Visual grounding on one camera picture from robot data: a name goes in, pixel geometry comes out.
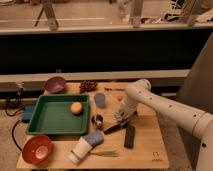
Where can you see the blue towel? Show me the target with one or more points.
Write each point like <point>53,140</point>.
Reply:
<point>94,138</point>

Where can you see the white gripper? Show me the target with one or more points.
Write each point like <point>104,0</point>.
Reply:
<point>120,116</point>

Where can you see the white paper cup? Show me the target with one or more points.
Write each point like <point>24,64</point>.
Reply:
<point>79,151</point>

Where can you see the blue plastic cup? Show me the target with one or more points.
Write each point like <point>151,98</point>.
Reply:
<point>100,100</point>

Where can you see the red bowl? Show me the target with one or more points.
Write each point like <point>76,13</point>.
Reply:
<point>37,149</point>

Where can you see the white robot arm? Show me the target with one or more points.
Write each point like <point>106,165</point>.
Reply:
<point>197,122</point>

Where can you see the orange fruit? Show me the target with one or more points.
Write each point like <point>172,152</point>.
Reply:
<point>76,108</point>

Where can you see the blue box on floor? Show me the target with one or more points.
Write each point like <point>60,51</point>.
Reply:
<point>27,113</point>

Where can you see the purple bowl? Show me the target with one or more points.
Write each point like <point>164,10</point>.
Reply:
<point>55,84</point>

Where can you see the small metal cup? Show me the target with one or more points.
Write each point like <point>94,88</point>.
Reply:
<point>97,121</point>

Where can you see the black remote control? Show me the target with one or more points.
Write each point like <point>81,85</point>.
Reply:
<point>129,137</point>

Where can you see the bunch of dark grapes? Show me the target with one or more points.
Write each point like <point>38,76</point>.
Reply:
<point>87,86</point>

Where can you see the green plastic tray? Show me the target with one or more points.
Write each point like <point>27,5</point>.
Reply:
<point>52,115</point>

